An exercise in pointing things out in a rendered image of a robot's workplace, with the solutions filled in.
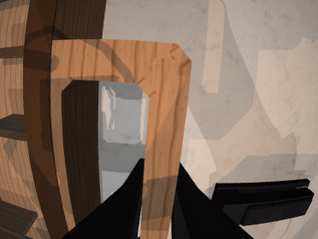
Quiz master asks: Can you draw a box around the wooden maze board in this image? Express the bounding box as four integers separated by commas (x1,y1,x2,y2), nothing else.
0,0,191,239

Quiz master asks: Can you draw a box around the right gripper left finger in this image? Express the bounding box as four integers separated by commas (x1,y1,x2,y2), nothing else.
62,158,144,239

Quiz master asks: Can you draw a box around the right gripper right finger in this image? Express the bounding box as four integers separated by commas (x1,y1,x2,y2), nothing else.
171,163,254,239

